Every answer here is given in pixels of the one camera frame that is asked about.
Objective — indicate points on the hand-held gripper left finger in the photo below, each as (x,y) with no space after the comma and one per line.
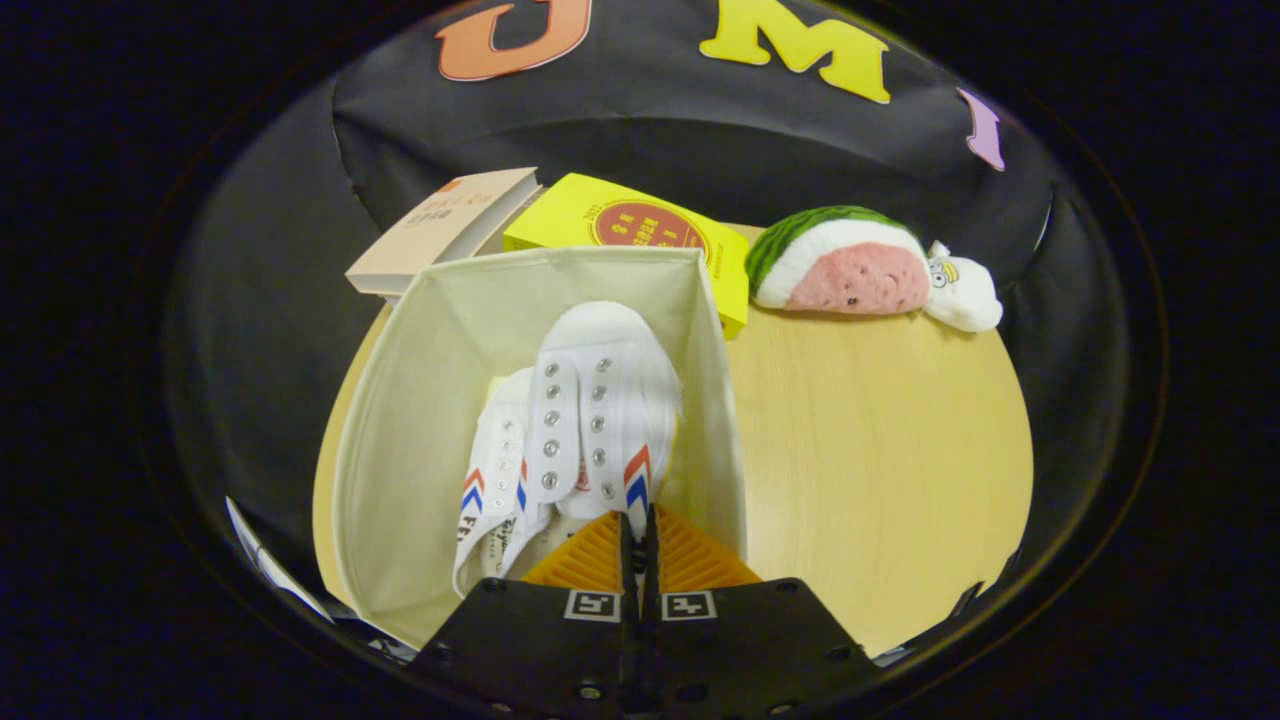
(540,650)

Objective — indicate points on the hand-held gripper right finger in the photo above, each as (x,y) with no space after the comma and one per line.
(740,650)

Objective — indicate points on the white canvas shoe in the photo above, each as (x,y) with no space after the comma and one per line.
(610,400)
(490,470)

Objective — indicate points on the cream fabric storage box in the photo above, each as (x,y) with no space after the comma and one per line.
(410,450)

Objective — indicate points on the white flat device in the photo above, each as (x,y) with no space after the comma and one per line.
(270,565)

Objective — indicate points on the watermelon slice plush toy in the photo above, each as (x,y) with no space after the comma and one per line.
(850,265)

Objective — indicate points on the small white plush toy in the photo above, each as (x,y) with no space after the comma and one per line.
(965,295)

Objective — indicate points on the beige book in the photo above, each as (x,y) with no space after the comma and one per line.
(440,230)

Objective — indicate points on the yellow book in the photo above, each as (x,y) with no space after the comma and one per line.
(640,225)

